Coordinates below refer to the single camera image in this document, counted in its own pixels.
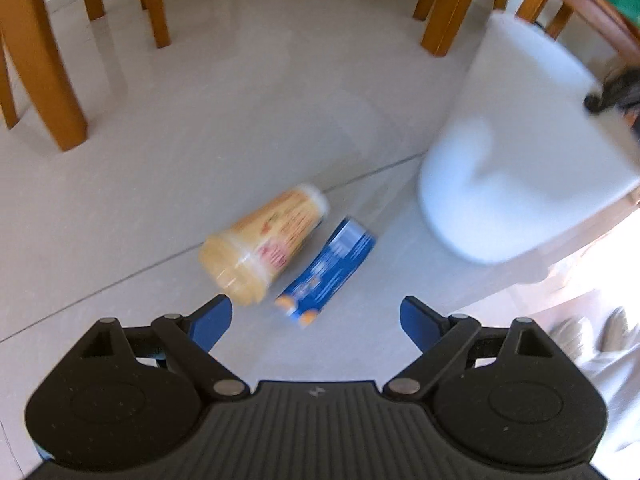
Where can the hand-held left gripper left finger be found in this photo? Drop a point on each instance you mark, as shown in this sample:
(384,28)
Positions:
(215,319)

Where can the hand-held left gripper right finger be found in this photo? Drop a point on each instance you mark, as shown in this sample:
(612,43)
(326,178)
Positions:
(415,320)

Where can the yellow plastic cup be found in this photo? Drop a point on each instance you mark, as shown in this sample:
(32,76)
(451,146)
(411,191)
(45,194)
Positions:
(260,245)

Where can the blue paper box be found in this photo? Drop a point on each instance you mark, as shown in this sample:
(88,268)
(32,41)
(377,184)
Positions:
(330,270)

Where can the wooden chair with curved rail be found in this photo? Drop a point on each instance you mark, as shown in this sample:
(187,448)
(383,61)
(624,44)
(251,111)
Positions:
(590,5)

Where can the wooden chair legs left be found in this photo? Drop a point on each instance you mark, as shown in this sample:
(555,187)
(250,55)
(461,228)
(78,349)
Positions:
(40,60)

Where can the thick wooden table leg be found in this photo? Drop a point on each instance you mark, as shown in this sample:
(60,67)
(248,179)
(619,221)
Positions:
(450,10)

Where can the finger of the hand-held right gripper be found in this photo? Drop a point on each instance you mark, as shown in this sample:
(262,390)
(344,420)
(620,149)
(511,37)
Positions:
(600,100)

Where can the white plastic bucket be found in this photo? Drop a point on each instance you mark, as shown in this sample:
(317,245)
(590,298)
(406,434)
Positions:
(515,160)

